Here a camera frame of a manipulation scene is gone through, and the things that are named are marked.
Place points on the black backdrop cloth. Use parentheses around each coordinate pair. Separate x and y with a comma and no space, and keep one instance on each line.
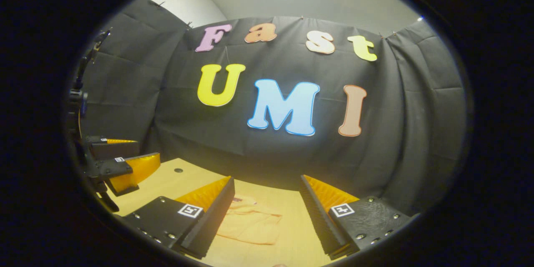
(396,133)

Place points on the orange T-shirt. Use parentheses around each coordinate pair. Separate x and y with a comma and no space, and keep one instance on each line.
(250,225)

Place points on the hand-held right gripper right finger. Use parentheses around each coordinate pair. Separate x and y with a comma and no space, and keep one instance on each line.
(321,221)

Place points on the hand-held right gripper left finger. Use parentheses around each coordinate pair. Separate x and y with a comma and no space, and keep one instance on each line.
(210,221)

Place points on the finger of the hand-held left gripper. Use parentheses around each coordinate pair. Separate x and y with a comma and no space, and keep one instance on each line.
(117,148)
(137,171)

